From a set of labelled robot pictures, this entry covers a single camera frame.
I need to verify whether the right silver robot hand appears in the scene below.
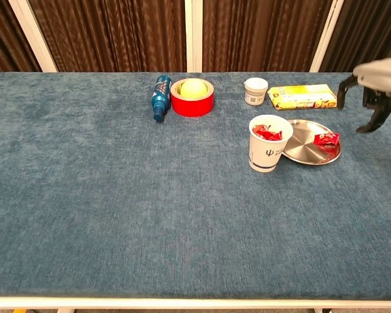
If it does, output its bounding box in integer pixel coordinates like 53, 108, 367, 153
337, 55, 391, 134

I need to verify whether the silver metal plate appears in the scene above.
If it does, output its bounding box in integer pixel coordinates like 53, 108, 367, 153
282, 119, 342, 166

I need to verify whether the white paper cup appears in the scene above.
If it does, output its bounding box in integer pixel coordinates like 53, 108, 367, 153
248, 114, 295, 173

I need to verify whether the brown pleated curtain panel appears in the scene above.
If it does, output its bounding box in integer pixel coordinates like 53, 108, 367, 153
28, 0, 187, 73
201, 0, 333, 73
0, 0, 42, 78
319, 0, 391, 78

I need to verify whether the yellow biscuit box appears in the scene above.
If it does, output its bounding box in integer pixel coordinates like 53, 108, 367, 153
267, 83, 338, 111

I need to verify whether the small white jar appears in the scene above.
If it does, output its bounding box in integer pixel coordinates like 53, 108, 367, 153
243, 77, 269, 106

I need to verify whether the yellow-green ball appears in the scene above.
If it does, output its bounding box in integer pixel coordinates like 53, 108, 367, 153
179, 79, 207, 98

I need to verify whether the red tape roll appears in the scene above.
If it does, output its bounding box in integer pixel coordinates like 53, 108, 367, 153
169, 78, 215, 117

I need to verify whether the blue patterned bottle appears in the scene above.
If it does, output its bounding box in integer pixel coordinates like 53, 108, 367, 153
151, 74, 173, 124

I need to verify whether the blue tablecloth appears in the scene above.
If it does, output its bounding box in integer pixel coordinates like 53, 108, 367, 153
0, 71, 391, 299

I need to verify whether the white screen frame post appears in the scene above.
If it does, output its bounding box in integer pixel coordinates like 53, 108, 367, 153
184, 0, 204, 73
309, 0, 345, 73
8, 0, 59, 73

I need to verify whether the white table frame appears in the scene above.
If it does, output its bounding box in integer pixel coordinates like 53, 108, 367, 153
0, 295, 391, 313

